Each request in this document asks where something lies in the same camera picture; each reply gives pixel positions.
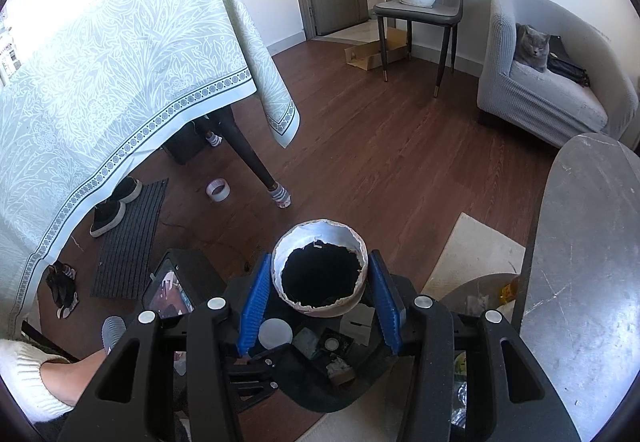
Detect flat cardboard box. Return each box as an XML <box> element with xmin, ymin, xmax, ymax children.
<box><xmin>344</xmin><ymin>27</ymin><xmax>409</xmax><ymax>72</ymax></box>

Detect black device with screen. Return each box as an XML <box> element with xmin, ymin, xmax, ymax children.
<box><xmin>142</xmin><ymin>248</ymin><xmax>226</xmax><ymax>321</ymax></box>

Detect dark slippers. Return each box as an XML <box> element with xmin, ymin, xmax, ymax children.
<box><xmin>44</xmin><ymin>262</ymin><xmax>81</xmax><ymax>321</ymax></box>

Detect grey dining chair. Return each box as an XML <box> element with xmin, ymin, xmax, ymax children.
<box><xmin>373</xmin><ymin>0</ymin><xmax>465</xmax><ymax>98</ymax></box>

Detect cream rug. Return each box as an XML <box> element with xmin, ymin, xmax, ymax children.
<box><xmin>285</xmin><ymin>212</ymin><xmax>529</xmax><ymax>442</ymax></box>

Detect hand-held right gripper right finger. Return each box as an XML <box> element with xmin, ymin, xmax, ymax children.
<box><xmin>367</xmin><ymin>249</ymin><xmax>583</xmax><ymax>442</ymax></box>

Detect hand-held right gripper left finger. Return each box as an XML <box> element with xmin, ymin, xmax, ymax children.
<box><xmin>57</xmin><ymin>252</ymin><xmax>274</xmax><ymax>442</ymax></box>

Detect torn white paper bowl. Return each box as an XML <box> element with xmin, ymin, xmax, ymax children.
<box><xmin>270</xmin><ymin>219</ymin><xmax>370</xmax><ymax>318</ymax></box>

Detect grey slipper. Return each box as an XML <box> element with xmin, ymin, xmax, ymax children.
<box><xmin>101</xmin><ymin>315</ymin><xmax>127</xmax><ymax>356</ymax></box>

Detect dark table leg striped sock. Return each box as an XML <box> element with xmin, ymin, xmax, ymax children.
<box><xmin>195</xmin><ymin>115</ymin><xmax>224</xmax><ymax>148</ymax></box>
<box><xmin>212</xmin><ymin>106</ymin><xmax>292</xmax><ymax>209</ymax></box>

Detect black box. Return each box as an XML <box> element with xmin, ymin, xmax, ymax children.
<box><xmin>162</xmin><ymin>121</ymin><xmax>211</xmax><ymax>167</ymax></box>

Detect black trash bin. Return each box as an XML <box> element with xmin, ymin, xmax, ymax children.
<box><xmin>220</xmin><ymin>267</ymin><xmax>422</xmax><ymax>416</ymax></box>

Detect grey cat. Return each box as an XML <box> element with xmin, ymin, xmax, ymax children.
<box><xmin>514</xmin><ymin>23</ymin><xmax>553</xmax><ymax>74</ymax></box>

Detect black shoe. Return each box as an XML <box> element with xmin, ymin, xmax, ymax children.
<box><xmin>107</xmin><ymin>175</ymin><xmax>144</xmax><ymax>204</ymax></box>
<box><xmin>89</xmin><ymin>199</ymin><xmax>126</xmax><ymax>238</ymax></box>

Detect small dark box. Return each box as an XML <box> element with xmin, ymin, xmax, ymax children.
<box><xmin>320</xmin><ymin>327</ymin><xmax>357</xmax><ymax>354</ymax></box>

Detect yellow packet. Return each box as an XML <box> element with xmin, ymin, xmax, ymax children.
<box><xmin>499</xmin><ymin>274</ymin><xmax>521</xmax><ymax>303</ymax></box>

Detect black bag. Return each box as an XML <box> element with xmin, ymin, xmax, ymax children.
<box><xmin>546</xmin><ymin>36</ymin><xmax>591</xmax><ymax>88</ymax></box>

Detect clear tape roll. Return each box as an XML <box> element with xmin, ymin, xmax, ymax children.
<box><xmin>205</xmin><ymin>177</ymin><xmax>231</xmax><ymax>202</ymax></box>

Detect pale green patterned tablecloth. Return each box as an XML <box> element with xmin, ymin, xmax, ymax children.
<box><xmin>0</xmin><ymin>0</ymin><xmax>301</xmax><ymax>339</ymax></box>

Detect grey striped floor mat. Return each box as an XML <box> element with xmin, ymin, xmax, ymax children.
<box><xmin>90</xmin><ymin>177</ymin><xmax>170</xmax><ymax>299</ymax></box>

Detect grey armchair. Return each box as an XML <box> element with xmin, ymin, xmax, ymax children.
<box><xmin>476</xmin><ymin>0</ymin><xmax>640</xmax><ymax>149</ymax></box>

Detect white round lid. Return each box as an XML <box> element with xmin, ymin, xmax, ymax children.
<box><xmin>258</xmin><ymin>317</ymin><xmax>294</xmax><ymax>350</ymax></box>

